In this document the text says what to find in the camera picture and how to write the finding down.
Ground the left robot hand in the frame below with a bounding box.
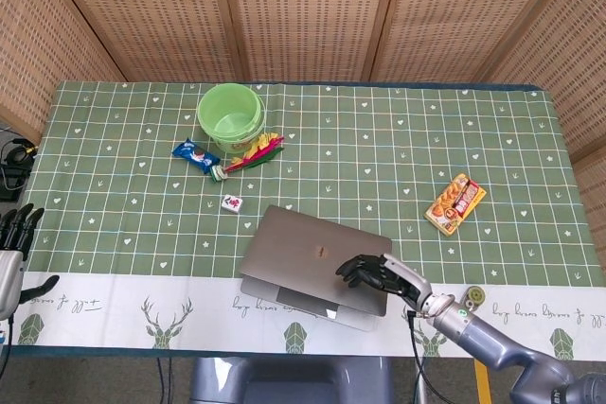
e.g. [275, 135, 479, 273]
[0, 203, 61, 323]

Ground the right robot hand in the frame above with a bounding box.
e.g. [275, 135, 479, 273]
[335, 253, 434, 314]

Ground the silver laptop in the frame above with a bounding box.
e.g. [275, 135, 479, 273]
[238, 204, 394, 333]

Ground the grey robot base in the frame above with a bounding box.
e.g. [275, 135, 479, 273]
[188, 355, 396, 404]

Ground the grey roller wheel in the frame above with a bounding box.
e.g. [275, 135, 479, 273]
[461, 285, 487, 316]

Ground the yellow snack box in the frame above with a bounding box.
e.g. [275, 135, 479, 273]
[424, 172, 488, 237]

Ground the green checked tablecloth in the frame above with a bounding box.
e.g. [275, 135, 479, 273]
[9, 80, 606, 360]

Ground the white mahjong tile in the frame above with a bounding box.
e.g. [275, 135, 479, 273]
[221, 193, 246, 214]

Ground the colourful feather shuttlecock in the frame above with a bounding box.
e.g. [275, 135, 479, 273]
[208, 130, 286, 184]

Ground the blue cookie packet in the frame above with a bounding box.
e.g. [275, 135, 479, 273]
[171, 138, 223, 175]

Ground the green plastic bucket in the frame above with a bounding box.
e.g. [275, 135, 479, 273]
[197, 83, 266, 154]

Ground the woven folding screen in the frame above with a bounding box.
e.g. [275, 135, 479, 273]
[0, 0, 606, 159]

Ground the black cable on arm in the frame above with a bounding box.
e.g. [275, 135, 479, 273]
[406, 309, 439, 404]

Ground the black equipment with cables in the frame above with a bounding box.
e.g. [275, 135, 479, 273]
[0, 123, 39, 202]

